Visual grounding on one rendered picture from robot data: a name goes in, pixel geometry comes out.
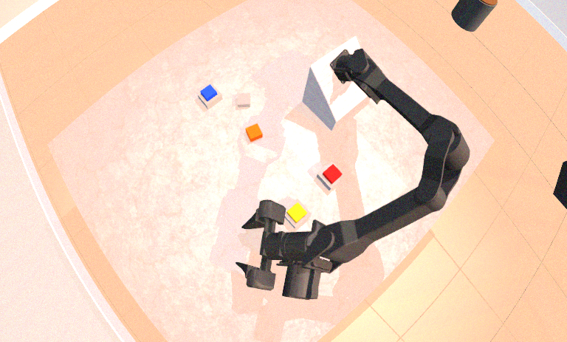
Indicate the orange block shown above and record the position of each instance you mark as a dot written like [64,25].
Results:
[253,132]

